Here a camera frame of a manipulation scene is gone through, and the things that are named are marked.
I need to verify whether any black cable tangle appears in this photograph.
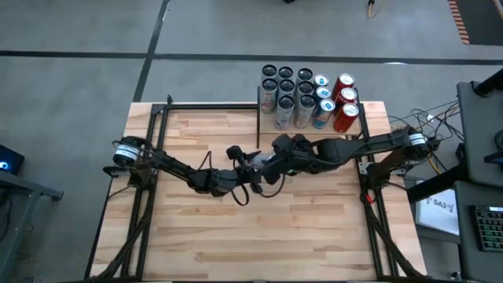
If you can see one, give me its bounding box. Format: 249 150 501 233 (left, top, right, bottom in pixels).
387 100 463 176

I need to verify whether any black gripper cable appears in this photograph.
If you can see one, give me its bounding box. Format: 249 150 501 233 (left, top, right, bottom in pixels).
251 172 287 199
230 183 252 208

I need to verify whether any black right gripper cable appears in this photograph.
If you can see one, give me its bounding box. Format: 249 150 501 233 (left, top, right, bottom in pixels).
251 172 287 199

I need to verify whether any grey metal stand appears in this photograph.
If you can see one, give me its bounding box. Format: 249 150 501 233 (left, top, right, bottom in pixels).
0 168 65 283

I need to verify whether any black mat with orange stripes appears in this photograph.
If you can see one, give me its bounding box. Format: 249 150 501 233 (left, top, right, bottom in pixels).
447 0 503 46

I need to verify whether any backlit black keyboard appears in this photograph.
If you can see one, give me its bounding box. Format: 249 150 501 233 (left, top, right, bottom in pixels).
473 205 503 253

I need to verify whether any black aluminium table frame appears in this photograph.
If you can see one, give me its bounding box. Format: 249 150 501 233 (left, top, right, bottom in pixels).
84 86 428 282

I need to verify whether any black box with blue light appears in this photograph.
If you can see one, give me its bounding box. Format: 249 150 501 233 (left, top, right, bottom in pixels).
0 144 26 176

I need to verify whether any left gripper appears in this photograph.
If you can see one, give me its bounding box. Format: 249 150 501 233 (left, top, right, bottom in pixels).
226 145 266 196

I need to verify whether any white printed sign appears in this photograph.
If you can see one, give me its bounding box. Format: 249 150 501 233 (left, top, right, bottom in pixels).
415 188 461 237

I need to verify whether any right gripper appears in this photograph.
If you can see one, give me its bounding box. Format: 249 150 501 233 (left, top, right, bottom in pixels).
262 134 318 186

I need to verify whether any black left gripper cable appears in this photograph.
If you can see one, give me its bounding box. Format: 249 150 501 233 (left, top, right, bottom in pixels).
230 183 252 208

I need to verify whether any yellow cable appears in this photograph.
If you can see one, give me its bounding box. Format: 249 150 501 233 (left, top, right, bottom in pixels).
367 0 388 20
428 155 443 176

